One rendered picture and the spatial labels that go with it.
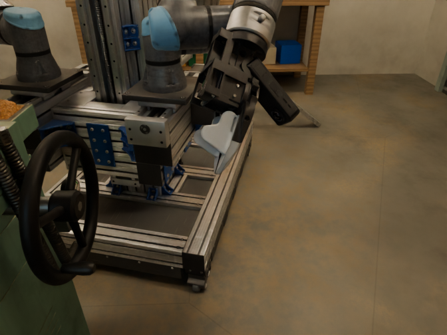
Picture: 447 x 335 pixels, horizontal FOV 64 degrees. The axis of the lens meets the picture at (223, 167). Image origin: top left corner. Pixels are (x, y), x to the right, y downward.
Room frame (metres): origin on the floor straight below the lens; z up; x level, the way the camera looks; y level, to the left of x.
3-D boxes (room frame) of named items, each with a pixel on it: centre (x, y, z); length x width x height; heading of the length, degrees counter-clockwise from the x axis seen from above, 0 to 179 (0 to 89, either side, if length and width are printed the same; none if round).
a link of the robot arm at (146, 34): (1.20, 0.20, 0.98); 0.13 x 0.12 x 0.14; 103
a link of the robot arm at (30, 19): (1.31, 0.69, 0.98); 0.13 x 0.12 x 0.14; 65
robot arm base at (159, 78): (1.20, 0.20, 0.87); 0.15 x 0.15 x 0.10
